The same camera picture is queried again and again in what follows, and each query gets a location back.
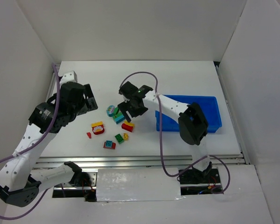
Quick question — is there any green teal lego stack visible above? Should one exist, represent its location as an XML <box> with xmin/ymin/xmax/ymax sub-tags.
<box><xmin>112</xmin><ymin>107</ymin><xmax>125</xmax><ymax>124</ymax></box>

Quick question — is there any red yellow lego brick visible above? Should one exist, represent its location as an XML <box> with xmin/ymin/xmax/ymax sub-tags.
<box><xmin>121</xmin><ymin>120</ymin><xmax>135</xmax><ymax>132</ymax></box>

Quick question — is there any yellow face lego brick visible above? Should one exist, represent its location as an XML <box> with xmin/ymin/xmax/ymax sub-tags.
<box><xmin>123</xmin><ymin>133</ymin><xmax>129</xmax><ymax>140</ymax></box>

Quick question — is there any green square lego brick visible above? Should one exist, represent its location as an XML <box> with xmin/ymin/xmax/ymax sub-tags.
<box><xmin>115</xmin><ymin>134</ymin><xmax>125</xmax><ymax>144</ymax></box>

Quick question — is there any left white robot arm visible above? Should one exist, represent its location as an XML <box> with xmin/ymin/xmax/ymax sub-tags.
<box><xmin>0</xmin><ymin>82</ymin><xmax>98</xmax><ymax>207</ymax></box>

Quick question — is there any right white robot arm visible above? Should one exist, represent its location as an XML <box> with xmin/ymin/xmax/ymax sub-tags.
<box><xmin>118</xmin><ymin>82</ymin><xmax>212</xmax><ymax>178</ymax></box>

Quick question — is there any teal flower lego piece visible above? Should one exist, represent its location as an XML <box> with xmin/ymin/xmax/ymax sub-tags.
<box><xmin>106</xmin><ymin>105</ymin><xmax>116</xmax><ymax>117</ymax></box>

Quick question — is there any red yellow flower lego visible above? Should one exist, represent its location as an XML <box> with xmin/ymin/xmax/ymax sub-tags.
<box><xmin>91</xmin><ymin>121</ymin><xmax>105</xmax><ymax>135</ymax></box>

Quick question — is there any red teal lego stack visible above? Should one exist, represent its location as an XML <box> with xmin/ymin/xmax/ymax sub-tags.
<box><xmin>103</xmin><ymin>140</ymin><xmax>116</xmax><ymax>149</ymax></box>

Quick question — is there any white foam board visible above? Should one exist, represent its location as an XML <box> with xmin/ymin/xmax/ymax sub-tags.
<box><xmin>96</xmin><ymin>168</ymin><xmax>182</xmax><ymax>202</ymax></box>

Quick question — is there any blue plastic sorting bin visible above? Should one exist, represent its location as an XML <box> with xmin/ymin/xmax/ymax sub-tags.
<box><xmin>155</xmin><ymin>94</ymin><xmax>223</xmax><ymax>134</ymax></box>

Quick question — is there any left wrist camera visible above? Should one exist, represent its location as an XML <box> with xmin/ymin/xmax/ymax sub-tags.
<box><xmin>60</xmin><ymin>70</ymin><xmax>77</xmax><ymax>84</ymax></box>

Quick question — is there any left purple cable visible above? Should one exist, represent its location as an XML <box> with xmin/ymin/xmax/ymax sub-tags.
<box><xmin>0</xmin><ymin>63</ymin><xmax>68</xmax><ymax>220</ymax></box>

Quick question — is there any purple cable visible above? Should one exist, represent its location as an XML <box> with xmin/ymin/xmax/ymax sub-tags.
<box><xmin>0</xmin><ymin>63</ymin><xmax>68</xmax><ymax>220</ymax></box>
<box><xmin>119</xmin><ymin>71</ymin><xmax>231</xmax><ymax>195</ymax></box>

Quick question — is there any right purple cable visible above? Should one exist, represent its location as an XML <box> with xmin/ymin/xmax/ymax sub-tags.
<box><xmin>119</xmin><ymin>71</ymin><xmax>231</xmax><ymax>195</ymax></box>

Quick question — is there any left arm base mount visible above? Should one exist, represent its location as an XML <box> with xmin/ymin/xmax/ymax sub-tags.
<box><xmin>52</xmin><ymin>172</ymin><xmax>98</xmax><ymax>202</ymax></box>

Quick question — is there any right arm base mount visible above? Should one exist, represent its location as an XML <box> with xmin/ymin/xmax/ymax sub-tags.
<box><xmin>176</xmin><ymin>168</ymin><xmax>223</xmax><ymax>196</ymax></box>

